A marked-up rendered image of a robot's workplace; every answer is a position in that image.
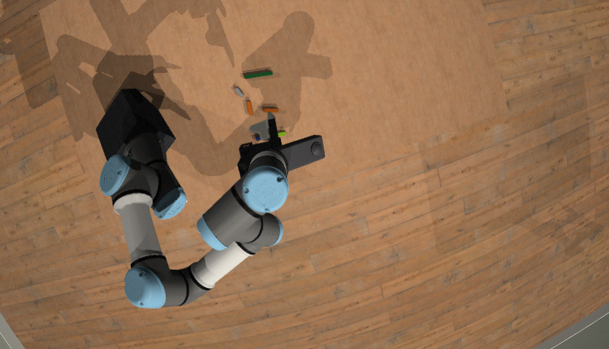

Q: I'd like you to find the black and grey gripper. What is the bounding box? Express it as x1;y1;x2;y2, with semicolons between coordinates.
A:
237;112;289;177

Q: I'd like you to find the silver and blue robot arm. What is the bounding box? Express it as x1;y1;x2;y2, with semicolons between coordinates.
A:
100;132;325;309

